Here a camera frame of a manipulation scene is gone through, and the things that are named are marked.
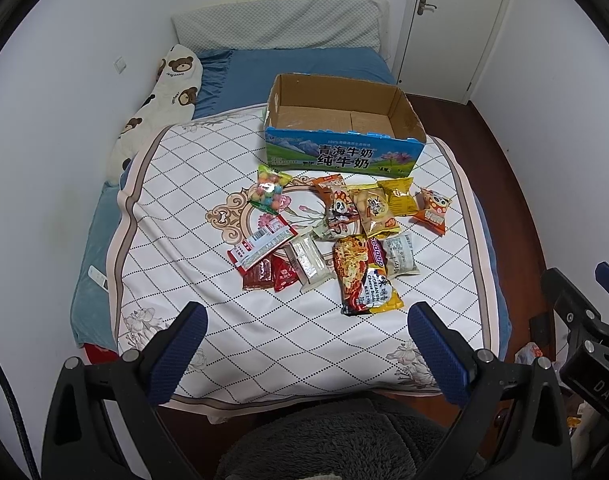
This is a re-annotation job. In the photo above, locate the orange panda snack packet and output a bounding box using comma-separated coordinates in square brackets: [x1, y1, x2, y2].
[411, 188, 452, 236]

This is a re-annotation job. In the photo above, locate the white grey snack packet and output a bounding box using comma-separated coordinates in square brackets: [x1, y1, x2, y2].
[381, 233, 420, 278]

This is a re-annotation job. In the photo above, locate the yellow chips packet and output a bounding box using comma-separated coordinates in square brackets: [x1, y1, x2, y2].
[377, 177, 419, 217]

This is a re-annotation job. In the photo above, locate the cheese ramen noodle packet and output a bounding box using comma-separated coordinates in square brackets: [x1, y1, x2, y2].
[333, 235, 403, 316]

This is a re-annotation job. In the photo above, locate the yellow cracker packet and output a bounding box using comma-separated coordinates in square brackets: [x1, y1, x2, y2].
[351, 184, 401, 238]

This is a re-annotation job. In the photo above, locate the dark red jujube packet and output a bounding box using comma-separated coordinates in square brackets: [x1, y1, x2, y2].
[242, 256, 275, 290]

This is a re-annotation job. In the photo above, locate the panda biscuit packet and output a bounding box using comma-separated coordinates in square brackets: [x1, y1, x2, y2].
[326, 185, 359, 237]

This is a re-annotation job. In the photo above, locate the white wafer packet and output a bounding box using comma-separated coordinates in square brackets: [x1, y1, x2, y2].
[285, 233, 336, 294]

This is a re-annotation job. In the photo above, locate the pale green small packet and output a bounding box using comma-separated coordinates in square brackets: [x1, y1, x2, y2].
[312, 219, 343, 242]

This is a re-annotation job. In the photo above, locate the red white snack packet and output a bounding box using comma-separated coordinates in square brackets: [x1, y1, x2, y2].
[227, 214, 297, 276]

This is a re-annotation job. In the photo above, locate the colourful candy balls bag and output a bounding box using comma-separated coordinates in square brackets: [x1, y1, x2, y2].
[248, 165, 292, 214]

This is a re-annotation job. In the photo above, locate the bright red snack packet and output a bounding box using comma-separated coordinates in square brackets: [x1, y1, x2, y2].
[271, 254, 299, 292]

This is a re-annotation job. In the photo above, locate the dark fuzzy cushion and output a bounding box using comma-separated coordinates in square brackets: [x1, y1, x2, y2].
[216, 393, 446, 479]

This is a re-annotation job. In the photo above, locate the white remote control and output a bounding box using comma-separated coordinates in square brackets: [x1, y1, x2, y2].
[88, 266, 108, 292]

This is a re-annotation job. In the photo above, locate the white door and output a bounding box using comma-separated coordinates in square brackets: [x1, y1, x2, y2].
[394, 0, 505, 103]

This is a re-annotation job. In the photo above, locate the cardboard milk box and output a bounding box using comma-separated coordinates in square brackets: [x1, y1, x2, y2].
[264, 74, 427, 178]

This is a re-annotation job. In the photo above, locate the bear print long pillow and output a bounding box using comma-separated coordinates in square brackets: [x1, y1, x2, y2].
[105, 44, 202, 185]

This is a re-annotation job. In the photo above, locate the white dotted pillow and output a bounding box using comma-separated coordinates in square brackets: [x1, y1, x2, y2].
[172, 0, 389, 53]

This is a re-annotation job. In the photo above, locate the blue bed sheet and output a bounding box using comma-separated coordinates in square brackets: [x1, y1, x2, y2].
[70, 45, 513, 361]

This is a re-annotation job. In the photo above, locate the black cable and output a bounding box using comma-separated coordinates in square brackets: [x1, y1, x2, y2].
[0, 336, 41, 480]

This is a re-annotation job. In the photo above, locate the metal door handle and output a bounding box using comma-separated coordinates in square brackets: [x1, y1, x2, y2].
[417, 0, 438, 15]

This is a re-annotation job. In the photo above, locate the wall socket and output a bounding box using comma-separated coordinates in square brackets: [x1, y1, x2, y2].
[114, 56, 126, 74]

